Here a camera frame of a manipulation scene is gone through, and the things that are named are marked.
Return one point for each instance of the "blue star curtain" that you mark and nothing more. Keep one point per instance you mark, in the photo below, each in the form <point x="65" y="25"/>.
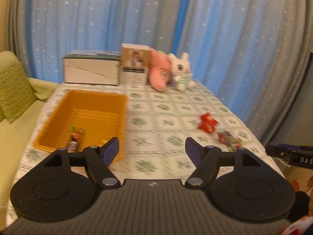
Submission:
<point x="251" y="54"/>

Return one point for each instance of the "colourful candy pile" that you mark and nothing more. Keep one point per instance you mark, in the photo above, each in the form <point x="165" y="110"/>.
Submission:
<point x="226" y="138"/>

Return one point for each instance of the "white bunny plush toy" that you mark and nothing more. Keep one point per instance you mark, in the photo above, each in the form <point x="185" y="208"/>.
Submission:
<point x="181" y="71"/>

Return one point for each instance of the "orange plastic tray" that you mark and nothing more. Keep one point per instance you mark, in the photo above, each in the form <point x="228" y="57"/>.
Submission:
<point x="101" y="115"/>

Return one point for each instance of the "red snack packet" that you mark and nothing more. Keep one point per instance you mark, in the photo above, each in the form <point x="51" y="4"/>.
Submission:
<point x="206" y="117"/>
<point x="208" y="126"/>

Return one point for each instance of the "light green sofa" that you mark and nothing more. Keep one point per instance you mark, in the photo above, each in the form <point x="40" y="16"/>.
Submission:
<point x="15" y="136"/>

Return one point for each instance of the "brown white product box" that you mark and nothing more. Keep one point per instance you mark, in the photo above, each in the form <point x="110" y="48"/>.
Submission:
<point x="135" y="60"/>

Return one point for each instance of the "green zigzag cushion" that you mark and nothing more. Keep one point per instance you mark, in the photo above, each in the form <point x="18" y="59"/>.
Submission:
<point x="17" y="94"/>

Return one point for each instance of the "dark orange snack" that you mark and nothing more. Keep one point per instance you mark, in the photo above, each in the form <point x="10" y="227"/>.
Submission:
<point x="75" y="139"/>

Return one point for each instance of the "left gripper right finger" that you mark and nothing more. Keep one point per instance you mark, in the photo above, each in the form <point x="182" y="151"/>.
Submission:
<point x="207" y="160"/>

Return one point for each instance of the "green floral tablecloth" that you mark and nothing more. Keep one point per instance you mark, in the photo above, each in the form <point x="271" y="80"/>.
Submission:
<point x="56" y="198"/>

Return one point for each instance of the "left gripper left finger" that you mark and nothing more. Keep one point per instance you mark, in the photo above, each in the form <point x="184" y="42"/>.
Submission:
<point x="96" y="161"/>

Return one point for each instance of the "person's right hand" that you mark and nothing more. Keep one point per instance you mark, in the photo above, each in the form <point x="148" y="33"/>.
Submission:
<point x="301" y="212"/>

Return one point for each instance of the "pink plush toy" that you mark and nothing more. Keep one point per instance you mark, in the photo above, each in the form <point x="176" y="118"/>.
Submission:
<point x="159" y="74"/>

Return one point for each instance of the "long white green box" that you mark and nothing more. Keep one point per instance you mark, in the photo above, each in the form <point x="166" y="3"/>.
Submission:
<point x="92" y="67"/>

